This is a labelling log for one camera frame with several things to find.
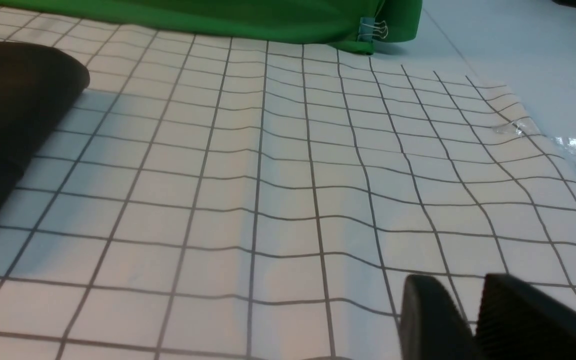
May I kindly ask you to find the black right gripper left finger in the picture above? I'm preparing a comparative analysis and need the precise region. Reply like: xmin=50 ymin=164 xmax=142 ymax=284
xmin=398 ymin=275 xmax=483 ymax=360

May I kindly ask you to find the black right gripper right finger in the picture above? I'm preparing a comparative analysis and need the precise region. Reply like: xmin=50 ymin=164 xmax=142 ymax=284
xmin=474 ymin=273 xmax=576 ymax=360

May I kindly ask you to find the dark gray long-sleeve shirt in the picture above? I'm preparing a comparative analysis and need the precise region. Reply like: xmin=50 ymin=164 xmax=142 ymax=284
xmin=0 ymin=41 xmax=90 ymax=209

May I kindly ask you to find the clear adhesive tape strip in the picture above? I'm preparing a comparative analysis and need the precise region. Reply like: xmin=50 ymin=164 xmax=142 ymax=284
xmin=490 ymin=118 xmax=576 ymax=156

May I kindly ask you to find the white grid tablecloth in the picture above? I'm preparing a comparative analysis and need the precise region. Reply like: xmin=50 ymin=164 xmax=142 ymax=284
xmin=0 ymin=7 xmax=576 ymax=360

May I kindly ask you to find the metal binder clip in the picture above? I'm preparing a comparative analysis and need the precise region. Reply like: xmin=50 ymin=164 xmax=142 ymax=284
xmin=356 ymin=17 xmax=389 ymax=43

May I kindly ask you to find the green backdrop cloth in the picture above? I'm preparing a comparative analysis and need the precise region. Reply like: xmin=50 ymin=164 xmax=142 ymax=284
xmin=0 ymin=0 xmax=423 ymax=55

